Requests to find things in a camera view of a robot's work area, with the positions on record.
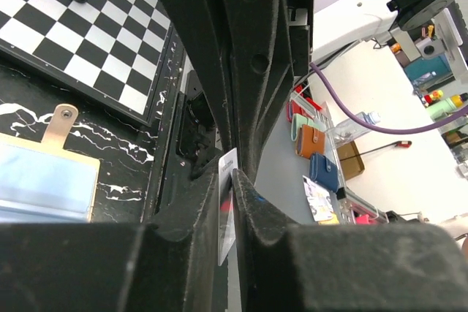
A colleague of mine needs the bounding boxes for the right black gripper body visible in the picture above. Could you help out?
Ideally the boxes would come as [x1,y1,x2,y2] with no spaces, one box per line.
[286,0,314,76]

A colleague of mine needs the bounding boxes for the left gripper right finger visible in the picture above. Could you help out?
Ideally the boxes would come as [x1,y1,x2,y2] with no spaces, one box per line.
[233,170,467,311]

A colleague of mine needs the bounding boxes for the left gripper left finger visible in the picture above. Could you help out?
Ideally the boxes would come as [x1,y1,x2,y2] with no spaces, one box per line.
[1,168,219,311]

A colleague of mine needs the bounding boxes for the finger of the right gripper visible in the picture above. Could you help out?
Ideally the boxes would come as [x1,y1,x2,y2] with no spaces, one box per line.
[224,0,293,177]
[161,0,233,151]

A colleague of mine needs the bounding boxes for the silver white credit card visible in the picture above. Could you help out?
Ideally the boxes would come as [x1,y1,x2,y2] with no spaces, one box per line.
[218,148,238,266]

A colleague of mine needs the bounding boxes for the beige leather card holder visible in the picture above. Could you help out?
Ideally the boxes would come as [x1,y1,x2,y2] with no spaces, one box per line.
[1,104,100,223]

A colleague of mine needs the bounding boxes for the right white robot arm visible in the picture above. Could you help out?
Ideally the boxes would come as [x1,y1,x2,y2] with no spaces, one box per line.
[160,0,454,179]

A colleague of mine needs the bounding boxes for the loose cards on desk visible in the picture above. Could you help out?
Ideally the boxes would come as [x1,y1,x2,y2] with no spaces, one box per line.
[303,176,339,225]

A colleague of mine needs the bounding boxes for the checkered chess board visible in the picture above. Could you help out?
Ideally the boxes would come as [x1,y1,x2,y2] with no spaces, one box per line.
[1,0,171,124]

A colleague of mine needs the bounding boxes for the blue leather wallet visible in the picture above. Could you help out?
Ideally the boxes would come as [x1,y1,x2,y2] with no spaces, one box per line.
[309,153,339,193]

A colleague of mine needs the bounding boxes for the orange leather wallet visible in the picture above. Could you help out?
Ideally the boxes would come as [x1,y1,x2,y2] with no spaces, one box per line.
[295,125,325,159]

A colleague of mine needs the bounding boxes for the mint green wallet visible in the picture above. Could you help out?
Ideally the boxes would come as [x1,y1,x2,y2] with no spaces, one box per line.
[290,113,314,142]

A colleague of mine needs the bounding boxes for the clear plastic water bottle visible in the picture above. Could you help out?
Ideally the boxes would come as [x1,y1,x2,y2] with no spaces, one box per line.
[327,111,381,146]

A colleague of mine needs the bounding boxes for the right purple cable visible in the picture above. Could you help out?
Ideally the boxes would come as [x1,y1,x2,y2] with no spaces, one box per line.
[309,62,468,134]

